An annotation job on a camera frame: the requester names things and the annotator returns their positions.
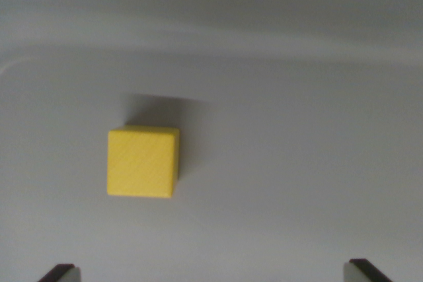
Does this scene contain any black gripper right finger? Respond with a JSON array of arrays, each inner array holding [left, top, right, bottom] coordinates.
[[343, 258, 394, 282]]

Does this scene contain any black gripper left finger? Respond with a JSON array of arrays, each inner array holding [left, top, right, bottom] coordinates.
[[37, 264, 81, 282]]

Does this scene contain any yellow wooden cube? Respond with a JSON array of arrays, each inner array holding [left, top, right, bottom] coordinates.
[[106, 125, 181, 199]]

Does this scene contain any white plastic bin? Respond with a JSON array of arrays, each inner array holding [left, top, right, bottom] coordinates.
[[0, 0, 423, 282]]

